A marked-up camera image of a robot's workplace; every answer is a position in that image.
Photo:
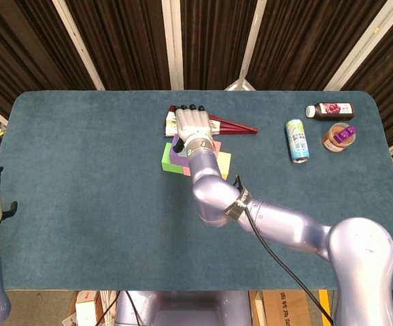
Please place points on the purple foam cube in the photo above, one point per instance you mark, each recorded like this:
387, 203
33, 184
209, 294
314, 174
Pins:
176, 158

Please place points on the grey robot torso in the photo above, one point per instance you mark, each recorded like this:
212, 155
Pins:
200, 309

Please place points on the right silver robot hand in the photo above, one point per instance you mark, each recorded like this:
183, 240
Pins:
193, 120

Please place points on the pink foam cube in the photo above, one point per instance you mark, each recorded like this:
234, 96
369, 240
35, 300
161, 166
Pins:
187, 170

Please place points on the white cardboard box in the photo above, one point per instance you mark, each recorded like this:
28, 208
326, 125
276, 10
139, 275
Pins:
86, 310

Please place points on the purple plastic toy block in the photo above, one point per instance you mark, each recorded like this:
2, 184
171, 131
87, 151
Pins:
344, 134

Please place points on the white frame post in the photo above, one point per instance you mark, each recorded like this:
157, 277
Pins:
251, 40
361, 44
77, 40
172, 44

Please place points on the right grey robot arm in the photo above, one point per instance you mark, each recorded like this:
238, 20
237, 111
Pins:
285, 224

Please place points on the light wooden board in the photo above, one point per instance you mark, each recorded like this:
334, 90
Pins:
258, 309

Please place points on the orange labelled jar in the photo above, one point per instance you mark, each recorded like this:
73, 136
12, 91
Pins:
330, 141

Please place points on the dark grape juice bottle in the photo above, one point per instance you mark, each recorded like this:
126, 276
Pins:
332, 111

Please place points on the brown cardboard box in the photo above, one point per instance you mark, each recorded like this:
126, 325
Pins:
285, 309

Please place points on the light blue drink can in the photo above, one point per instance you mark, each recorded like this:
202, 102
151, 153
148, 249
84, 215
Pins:
297, 142

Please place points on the green foam cube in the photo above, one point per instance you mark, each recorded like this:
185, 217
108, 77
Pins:
168, 163

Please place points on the yellow floor strip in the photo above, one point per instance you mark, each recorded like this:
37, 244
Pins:
325, 297

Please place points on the teal felt table cover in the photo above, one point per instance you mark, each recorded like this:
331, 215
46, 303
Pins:
81, 136

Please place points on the red foam cube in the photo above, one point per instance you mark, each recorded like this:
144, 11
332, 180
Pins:
217, 146

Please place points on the red paper folding fan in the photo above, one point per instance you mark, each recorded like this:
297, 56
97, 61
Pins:
237, 127

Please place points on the yellow foam cube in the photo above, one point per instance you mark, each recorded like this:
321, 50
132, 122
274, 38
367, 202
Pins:
225, 163

